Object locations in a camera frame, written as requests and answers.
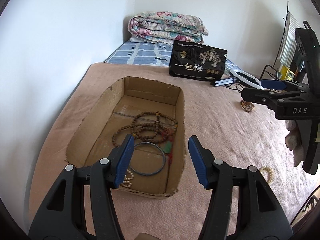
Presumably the cream pearl bracelet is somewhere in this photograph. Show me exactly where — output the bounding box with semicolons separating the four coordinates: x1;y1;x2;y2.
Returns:
259;165;274;183

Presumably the white gloved right hand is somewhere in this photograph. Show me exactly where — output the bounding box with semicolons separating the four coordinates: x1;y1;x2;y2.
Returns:
285;120;304;167

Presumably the pink blanket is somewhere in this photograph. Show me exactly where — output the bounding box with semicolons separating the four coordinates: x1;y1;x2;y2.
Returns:
29;63;319;239

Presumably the blue black folded device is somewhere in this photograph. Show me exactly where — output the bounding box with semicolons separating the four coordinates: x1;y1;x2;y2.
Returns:
210;77;235;87

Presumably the dark blue bangle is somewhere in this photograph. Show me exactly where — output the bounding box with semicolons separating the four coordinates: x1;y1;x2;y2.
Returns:
128;142;167;177

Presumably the black snack package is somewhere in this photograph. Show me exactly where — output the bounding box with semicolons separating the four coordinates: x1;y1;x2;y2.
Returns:
169;41;227;81

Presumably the open cardboard box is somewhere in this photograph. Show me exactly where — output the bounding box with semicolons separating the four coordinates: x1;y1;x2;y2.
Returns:
66;76;185;199

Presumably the folded floral quilt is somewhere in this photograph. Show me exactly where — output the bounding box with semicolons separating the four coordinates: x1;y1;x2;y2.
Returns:
127;11;209;44

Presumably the brown strap wristwatch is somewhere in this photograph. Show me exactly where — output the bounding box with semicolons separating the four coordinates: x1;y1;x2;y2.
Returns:
240;100;255;113

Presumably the white ring light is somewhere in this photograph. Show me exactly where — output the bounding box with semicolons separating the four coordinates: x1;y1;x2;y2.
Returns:
230;69;263;90

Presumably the black cable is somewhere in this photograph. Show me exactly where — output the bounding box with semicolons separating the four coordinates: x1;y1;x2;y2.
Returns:
224;78;247;93

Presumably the white pearl bracelet in box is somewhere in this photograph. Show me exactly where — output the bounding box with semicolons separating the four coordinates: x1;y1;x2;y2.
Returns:
120;168;135;188

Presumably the green jade pendant red cord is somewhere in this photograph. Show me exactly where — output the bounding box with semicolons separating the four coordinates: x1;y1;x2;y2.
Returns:
159;127;177;165

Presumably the brown wooden bead necklace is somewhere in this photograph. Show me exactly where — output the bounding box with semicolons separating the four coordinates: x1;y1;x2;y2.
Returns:
111;111;179;149

